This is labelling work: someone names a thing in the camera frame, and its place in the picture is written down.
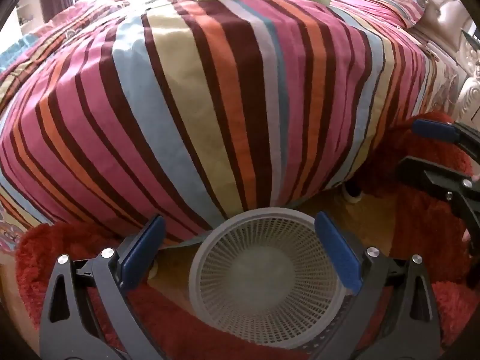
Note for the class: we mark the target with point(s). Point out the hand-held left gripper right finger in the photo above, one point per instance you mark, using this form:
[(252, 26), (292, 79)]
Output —
[(337, 247)]

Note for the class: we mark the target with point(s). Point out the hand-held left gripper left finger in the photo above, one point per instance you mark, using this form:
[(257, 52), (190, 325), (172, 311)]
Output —
[(144, 249)]

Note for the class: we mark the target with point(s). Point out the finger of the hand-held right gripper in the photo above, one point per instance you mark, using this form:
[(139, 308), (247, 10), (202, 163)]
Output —
[(431, 180), (437, 129)]

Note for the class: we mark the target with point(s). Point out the grey plastic mesh basket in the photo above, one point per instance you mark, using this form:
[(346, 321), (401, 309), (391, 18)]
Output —
[(262, 273)]

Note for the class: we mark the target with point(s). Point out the white bed caster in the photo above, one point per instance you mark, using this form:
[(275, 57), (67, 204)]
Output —
[(353, 193)]

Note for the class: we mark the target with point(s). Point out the red shaggy rug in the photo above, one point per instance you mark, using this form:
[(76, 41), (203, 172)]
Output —
[(420, 240)]

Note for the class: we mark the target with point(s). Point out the tufted beige headboard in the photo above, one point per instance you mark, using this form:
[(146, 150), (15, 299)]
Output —
[(438, 0)]

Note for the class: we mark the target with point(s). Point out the striped bedspread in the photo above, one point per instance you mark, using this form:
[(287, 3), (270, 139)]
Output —
[(210, 112)]

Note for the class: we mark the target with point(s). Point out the light blue blanket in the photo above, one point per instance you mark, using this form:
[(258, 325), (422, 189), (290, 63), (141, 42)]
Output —
[(11, 52)]

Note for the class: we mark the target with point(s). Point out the white wall shelf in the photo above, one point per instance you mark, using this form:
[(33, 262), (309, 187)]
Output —
[(27, 18)]

